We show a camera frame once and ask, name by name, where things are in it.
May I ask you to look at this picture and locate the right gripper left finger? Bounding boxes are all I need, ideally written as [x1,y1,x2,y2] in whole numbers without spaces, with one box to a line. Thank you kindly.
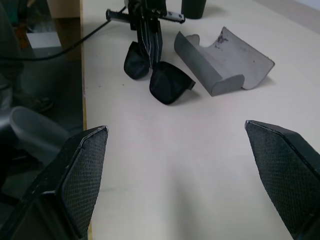
[0,125,110,240]

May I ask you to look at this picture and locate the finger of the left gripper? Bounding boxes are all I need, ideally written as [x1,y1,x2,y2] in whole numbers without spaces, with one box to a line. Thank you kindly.
[136,19,152,69]
[149,20,164,69]

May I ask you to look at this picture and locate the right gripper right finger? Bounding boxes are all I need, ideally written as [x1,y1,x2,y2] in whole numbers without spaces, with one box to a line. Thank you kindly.
[244,119,320,240]

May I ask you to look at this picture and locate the black sunglasses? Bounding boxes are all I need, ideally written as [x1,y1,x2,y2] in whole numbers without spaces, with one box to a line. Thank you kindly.
[123,40,196,106]

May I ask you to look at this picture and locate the black plastic cup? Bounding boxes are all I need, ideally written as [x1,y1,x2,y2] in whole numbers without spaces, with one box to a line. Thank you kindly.
[180,0,207,20]

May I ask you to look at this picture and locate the dark rounded shape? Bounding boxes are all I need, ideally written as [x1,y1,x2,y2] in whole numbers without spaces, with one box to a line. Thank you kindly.
[9,105,73,163]

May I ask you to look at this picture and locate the grey open glasses case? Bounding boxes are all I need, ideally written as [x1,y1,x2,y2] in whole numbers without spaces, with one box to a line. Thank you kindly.
[173,25,276,97]

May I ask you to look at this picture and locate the tan wooden panel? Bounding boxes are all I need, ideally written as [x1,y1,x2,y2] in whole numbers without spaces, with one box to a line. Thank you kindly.
[46,0,81,19]

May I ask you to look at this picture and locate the white box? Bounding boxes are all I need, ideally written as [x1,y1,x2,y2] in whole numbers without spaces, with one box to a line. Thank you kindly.
[26,32,62,48]

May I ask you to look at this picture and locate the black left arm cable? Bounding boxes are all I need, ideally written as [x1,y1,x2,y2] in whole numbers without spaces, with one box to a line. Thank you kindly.
[0,6,126,62]

